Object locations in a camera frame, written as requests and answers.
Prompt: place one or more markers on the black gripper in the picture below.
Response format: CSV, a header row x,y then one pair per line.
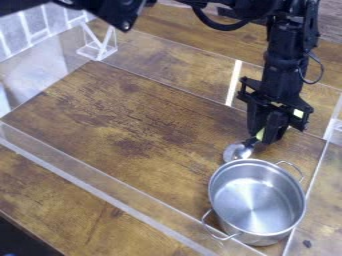
x,y
273,95

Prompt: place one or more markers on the stainless steel pot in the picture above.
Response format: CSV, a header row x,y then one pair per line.
x,y
257,202

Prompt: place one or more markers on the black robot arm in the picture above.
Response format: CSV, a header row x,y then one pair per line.
x,y
291,19

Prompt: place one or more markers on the clear acrylic front barrier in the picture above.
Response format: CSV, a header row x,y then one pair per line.
x,y
149,210

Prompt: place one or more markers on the clear acrylic right bracket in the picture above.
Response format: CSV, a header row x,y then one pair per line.
x,y
332,132

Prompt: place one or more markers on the black wall slot strip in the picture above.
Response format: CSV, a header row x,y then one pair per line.
x,y
224,12

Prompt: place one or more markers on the clear acrylic triangular bracket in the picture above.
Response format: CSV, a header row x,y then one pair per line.
x,y
97,49

